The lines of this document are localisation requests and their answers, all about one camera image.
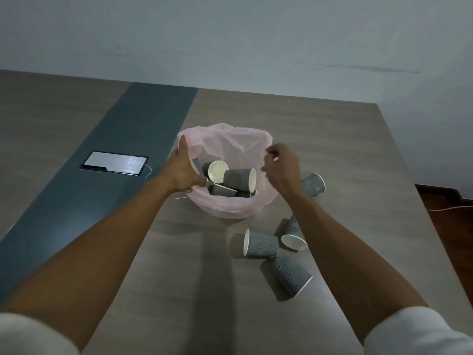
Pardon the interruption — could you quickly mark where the person's left hand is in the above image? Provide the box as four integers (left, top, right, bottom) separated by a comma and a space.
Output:
159, 136, 207, 195

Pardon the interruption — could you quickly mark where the person's right hand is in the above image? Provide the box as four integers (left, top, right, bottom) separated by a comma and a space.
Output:
260, 143, 304, 196

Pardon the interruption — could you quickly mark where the pile of grey paper cups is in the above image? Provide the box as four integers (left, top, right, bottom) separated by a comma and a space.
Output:
192, 158, 258, 199

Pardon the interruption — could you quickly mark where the pink plastic bag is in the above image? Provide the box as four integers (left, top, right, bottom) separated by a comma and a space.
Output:
176, 123, 278, 220

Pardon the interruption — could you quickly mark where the person's left forearm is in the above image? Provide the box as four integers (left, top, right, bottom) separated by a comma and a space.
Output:
0, 175, 178, 352

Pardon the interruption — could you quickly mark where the person's right forearm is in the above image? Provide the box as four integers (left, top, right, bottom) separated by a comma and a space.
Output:
284, 186, 429, 346

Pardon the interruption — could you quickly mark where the wooden table with grey strip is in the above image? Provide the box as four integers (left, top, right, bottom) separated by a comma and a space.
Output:
0, 69, 473, 355

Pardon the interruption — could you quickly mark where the smartphone on table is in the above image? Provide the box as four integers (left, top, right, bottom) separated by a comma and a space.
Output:
79, 150, 149, 177

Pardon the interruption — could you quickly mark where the white right sleeve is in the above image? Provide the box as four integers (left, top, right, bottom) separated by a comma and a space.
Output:
364, 306, 473, 355

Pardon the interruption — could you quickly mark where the white sleeve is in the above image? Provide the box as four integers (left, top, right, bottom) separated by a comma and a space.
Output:
364, 306, 473, 355
0, 312, 80, 355

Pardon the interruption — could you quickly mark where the white left sleeve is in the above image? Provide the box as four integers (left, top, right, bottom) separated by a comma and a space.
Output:
0, 312, 80, 355

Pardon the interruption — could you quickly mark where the white floor cable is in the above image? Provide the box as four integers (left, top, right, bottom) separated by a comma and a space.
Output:
427, 205, 473, 213

